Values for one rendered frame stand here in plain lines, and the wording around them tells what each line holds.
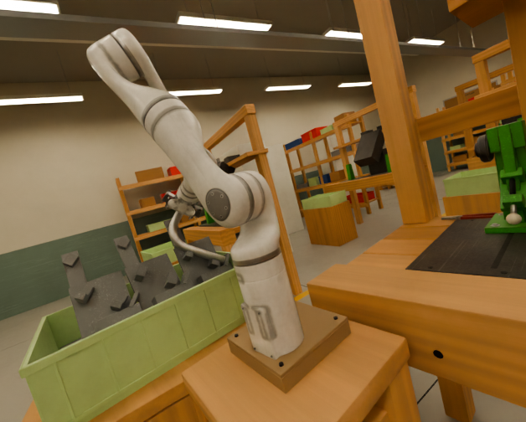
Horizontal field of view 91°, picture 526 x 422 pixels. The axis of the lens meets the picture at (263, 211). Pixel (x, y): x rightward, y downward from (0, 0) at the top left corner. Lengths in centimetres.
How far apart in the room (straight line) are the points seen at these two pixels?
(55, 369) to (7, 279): 665
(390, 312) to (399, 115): 76
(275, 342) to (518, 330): 36
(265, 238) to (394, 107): 84
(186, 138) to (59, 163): 683
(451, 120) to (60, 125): 719
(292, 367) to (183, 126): 45
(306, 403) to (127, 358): 45
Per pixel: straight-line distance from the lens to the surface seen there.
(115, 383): 78
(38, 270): 725
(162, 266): 103
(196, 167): 45
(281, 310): 48
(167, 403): 76
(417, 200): 116
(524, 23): 109
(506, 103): 116
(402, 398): 61
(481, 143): 92
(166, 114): 52
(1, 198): 737
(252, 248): 44
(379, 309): 63
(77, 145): 734
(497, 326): 56
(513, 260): 74
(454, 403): 159
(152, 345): 77
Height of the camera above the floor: 118
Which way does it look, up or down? 5 degrees down
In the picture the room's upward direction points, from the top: 15 degrees counter-clockwise
